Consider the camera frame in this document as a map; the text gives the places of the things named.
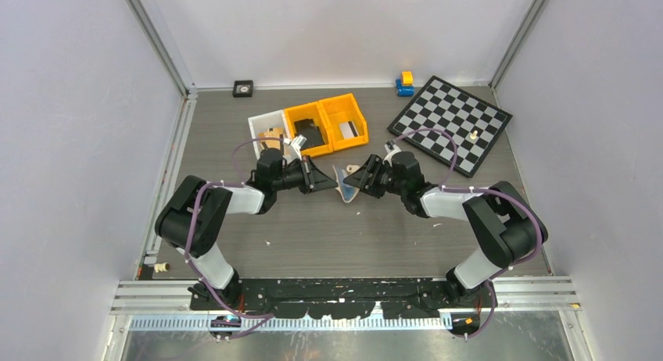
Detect right orange plastic bin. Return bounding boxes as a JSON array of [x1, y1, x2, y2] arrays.
[[319, 93, 369, 152]]

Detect middle orange plastic bin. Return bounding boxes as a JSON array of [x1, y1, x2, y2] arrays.
[[285, 102, 334, 157]]

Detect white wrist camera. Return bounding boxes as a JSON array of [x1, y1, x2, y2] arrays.
[[383, 140, 402, 166], [289, 134, 307, 151]]

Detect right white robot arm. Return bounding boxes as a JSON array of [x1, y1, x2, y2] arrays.
[[343, 152, 548, 307]]

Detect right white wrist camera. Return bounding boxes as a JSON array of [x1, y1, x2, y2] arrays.
[[383, 140, 402, 166]]

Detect blue yellow toy car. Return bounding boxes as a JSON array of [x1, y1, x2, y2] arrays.
[[395, 71, 414, 97]]

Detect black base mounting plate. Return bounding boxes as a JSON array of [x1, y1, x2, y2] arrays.
[[188, 277, 496, 320]]

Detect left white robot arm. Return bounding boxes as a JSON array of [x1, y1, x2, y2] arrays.
[[154, 148, 338, 309]]

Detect small beige chess piece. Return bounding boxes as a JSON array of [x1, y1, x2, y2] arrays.
[[152, 263, 170, 273]]

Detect black white chessboard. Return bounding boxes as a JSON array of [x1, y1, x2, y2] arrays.
[[387, 76, 512, 177]]

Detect gold cards in white bin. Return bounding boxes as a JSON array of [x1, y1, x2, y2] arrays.
[[258, 127, 287, 151]]

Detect beige leather card holder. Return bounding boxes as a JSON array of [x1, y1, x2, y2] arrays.
[[332, 164, 360, 204]]

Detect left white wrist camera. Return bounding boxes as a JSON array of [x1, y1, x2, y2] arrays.
[[289, 134, 307, 151]]

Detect small black square box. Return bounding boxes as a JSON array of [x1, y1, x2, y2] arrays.
[[232, 80, 254, 98]]

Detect white striped card in bin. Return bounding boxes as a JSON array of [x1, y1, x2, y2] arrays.
[[339, 120, 360, 140]]

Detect black cards in orange bin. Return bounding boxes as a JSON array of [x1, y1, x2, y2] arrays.
[[294, 119, 325, 150]]

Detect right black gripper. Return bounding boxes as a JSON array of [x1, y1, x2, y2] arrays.
[[343, 154, 407, 199]]

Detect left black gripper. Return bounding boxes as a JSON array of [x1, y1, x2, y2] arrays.
[[273, 155, 338, 195]]

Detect white plastic bin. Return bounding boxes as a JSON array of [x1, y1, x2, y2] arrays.
[[247, 109, 294, 159]]

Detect orange plastic bin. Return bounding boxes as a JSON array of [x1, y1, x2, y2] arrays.
[[319, 93, 369, 152], [285, 102, 334, 157]]

